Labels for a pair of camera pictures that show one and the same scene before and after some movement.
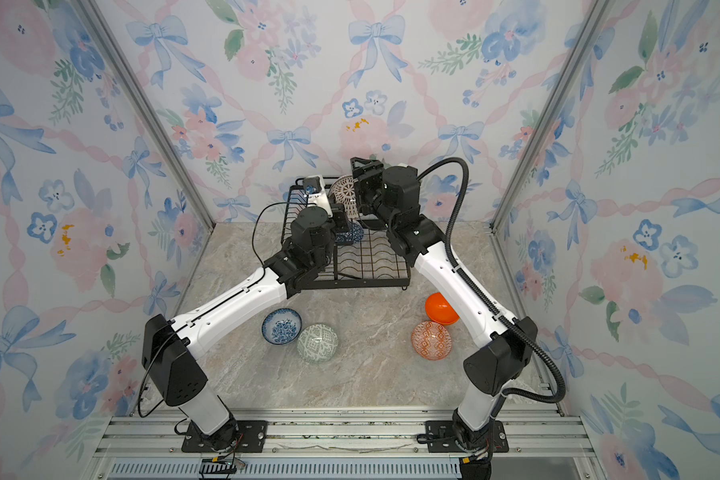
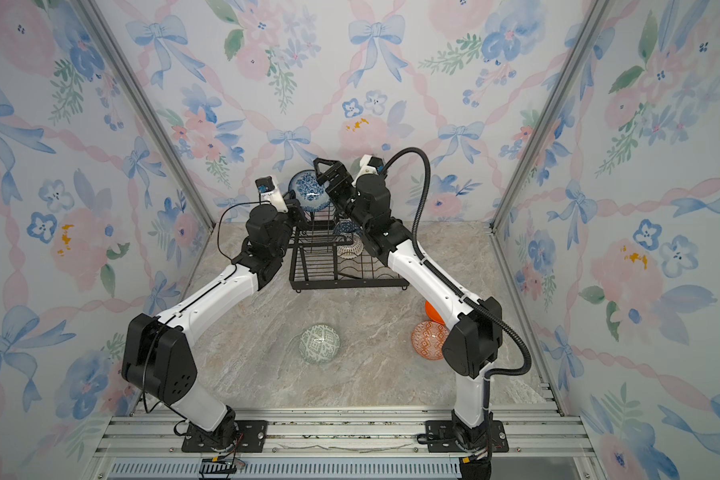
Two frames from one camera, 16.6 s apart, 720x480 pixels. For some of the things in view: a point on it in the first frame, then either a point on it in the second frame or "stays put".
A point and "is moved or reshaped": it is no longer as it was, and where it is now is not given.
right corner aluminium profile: x=595 y=17 stays put
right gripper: x=370 y=180 -> x=340 y=175
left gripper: x=338 y=220 -> x=293 y=211
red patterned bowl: x=431 y=340 stays put
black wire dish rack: x=362 y=257 stays put
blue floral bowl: x=281 y=326 -> x=309 y=192
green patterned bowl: x=317 y=343 stays put
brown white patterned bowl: x=343 y=190 is moved or reshaped
